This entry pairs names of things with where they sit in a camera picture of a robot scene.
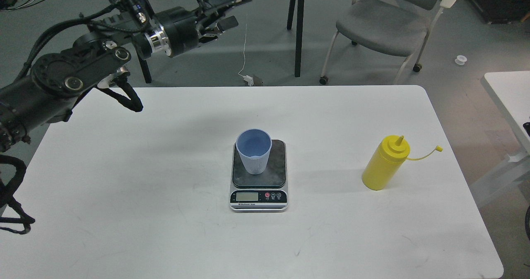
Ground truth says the white side table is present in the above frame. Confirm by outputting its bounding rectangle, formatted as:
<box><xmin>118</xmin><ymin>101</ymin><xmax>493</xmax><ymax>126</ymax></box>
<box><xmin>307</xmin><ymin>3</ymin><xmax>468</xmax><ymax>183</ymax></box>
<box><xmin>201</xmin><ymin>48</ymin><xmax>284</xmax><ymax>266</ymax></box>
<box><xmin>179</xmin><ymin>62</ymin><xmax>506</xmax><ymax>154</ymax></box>
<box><xmin>470</xmin><ymin>71</ymin><xmax>530</xmax><ymax>209</ymax></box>

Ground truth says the yellow squeeze bottle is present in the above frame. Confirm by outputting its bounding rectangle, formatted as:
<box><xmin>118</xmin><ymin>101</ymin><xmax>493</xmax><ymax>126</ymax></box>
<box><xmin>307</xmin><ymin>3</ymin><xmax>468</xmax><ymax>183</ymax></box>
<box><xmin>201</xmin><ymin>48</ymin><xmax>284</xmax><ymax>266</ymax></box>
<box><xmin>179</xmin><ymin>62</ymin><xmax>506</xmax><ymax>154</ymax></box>
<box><xmin>361</xmin><ymin>135</ymin><xmax>443</xmax><ymax>191</ymax></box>

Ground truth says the small white spool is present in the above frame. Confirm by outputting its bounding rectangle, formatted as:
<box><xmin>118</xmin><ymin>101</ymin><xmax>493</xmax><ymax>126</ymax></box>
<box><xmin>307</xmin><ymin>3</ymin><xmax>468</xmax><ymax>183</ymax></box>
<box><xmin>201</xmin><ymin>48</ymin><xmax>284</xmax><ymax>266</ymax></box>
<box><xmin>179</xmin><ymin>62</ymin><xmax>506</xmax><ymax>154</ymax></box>
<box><xmin>454</xmin><ymin>55</ymin><xmax>467</xmax><ymax>66</ymax></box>

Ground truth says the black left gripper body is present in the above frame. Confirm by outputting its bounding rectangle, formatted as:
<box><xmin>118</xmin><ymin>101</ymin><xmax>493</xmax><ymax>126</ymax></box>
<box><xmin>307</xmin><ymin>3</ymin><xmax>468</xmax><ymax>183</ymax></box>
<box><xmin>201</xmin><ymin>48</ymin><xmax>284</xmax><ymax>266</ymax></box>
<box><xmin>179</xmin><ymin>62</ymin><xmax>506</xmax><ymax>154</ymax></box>
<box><xmin>155</xmin><ymin>6</ymin><xmax>206</xmax><ymax>57</ymax></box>

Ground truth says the white cable with charger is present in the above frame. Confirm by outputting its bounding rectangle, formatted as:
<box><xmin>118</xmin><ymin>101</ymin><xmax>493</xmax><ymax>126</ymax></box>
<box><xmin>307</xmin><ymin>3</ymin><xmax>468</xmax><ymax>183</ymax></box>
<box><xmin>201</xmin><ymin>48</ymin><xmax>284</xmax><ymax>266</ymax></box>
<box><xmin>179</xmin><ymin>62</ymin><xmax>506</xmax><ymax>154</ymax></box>
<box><xmin>238</xmin><ymin>12</ymin><xmax>264</xmax><ymax>86</ymax></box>

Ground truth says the grey office chair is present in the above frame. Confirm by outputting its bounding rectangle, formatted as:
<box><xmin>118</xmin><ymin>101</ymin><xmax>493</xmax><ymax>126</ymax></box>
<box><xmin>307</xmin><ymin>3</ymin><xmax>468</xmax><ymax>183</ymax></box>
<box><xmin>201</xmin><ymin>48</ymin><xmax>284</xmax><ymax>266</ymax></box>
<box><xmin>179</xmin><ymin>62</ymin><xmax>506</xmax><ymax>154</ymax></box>
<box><xmin>319</xmin><ymin>0</ymin><xmax>456</xmax><ymax>85</ymax></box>

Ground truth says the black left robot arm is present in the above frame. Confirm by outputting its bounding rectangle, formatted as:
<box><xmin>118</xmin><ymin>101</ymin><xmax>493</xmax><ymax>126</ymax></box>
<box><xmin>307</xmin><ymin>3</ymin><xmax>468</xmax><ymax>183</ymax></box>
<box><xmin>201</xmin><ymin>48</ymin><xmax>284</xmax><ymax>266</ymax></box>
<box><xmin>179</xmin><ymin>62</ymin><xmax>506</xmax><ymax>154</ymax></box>
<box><xmin>0</xmin><ymin>0</ymin><xmax>252</xmax><ymax>234</ymax></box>

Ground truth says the light blue ribbed plastic cup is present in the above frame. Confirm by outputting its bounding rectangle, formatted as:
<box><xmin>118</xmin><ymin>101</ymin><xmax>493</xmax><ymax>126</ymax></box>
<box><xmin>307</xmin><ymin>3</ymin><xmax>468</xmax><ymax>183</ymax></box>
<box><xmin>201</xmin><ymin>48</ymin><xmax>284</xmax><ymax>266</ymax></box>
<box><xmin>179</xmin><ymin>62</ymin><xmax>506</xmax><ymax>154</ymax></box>
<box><xmin>235</xmin><ymin>129</ymin><xmax>272</xmax><ymax>175</ymax></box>

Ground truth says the digital kitchen scale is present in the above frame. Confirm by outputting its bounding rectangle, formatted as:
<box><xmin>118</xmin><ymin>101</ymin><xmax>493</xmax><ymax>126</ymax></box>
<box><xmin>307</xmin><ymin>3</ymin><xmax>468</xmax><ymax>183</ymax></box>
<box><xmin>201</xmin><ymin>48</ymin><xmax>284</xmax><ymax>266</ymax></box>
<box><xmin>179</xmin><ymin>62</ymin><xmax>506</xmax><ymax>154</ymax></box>
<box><xmin>229</xmin><ymin>139</ymin><xmax>289</xmax><ymax>212</ymax></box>

